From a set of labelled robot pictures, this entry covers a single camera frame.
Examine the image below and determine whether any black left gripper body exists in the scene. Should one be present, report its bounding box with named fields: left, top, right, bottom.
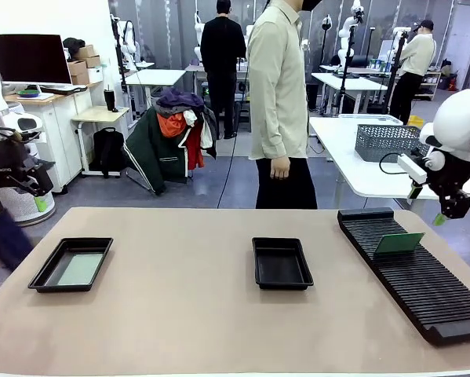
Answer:
left=0, top=127, right=43, bottom=185

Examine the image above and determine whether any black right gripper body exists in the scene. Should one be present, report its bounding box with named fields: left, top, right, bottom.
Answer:
left=424, top=151, right=470, bottom=197

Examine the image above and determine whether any green glass plate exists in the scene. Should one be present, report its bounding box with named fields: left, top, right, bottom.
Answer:
left=56, top=253, right=104, bottom=287
left=373, top=232, right=426, bottom=256

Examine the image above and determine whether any black ESD tray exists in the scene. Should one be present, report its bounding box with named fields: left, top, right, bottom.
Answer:
left=252, top=236, right=315, bottom=291
left=27, top=236, right=115, bottom=294

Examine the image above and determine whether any person's left hand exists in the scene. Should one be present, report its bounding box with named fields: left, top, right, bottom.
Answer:
left=270, top=156, right=291, bottom=181

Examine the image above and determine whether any white air purifier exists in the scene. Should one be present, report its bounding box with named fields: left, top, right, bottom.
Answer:
left=0, top=101, right=57, bottom=228

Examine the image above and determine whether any person in dark blue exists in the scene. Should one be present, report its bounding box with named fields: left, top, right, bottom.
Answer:
left=0, top=203, right=35, bottom=272

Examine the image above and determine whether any white desk cabinet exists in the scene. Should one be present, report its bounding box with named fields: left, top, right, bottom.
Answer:
left=5, top=80, right=102, bottom=193

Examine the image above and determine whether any white work table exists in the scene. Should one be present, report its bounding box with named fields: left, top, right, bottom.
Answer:
left=308, top=115, right=470, bottom=201

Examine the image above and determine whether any grey plastic basket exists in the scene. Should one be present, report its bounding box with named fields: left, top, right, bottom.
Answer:
left=354, top=123, right=432, bottom=163

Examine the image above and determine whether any black backpack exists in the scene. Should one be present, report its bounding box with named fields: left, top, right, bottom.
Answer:
left=93, top=126, right=126, bottom=178

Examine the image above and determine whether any black slotted board rack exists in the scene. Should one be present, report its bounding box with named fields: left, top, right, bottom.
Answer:
left=337, top=207, right=470, bottom=346

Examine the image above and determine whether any clear plastic bin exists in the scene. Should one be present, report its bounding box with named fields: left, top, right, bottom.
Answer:
left=338, top=113, right=404, bottom=126

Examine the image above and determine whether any black keyboard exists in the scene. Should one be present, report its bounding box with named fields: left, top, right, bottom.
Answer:
left=40, top=84, right=89, bottom=95

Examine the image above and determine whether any small wooden side table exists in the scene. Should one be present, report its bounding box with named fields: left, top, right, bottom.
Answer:
left=70, top=105, right=130, bottom=178

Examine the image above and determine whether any white storage shelf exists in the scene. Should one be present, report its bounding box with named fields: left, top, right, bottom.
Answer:
left=414, top=70, right=443, bottom=101

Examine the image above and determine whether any black computer monitor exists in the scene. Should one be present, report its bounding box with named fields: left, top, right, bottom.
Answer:
left=0, top=34, right=74, bottom=86

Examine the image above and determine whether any person with black cap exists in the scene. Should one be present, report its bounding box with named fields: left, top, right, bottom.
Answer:
left=389, top=19, right=438, bottom=126

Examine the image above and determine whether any pile of jackets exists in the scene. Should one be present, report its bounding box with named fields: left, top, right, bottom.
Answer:
left=122, top=86, right=219, bottom=196

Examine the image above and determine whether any white background table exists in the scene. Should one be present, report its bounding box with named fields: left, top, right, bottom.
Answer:
left=124, top=69, right=187, bottom=119
left=311, top=72, right=388, bottom=115

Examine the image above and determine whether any person in beige shirt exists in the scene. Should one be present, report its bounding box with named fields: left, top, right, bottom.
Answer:
left=246, top=0, right=324, bottom=210

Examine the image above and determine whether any person in black clothes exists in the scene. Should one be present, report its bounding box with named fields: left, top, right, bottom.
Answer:
left=200, top=0, right=247, bottom=141

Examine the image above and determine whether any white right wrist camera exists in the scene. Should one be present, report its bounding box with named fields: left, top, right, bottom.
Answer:
left=397, top=153, right=428, bottom=184

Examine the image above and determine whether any black camera tripod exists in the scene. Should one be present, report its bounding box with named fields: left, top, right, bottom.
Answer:
left=379, top=29, right=412, bottom=115

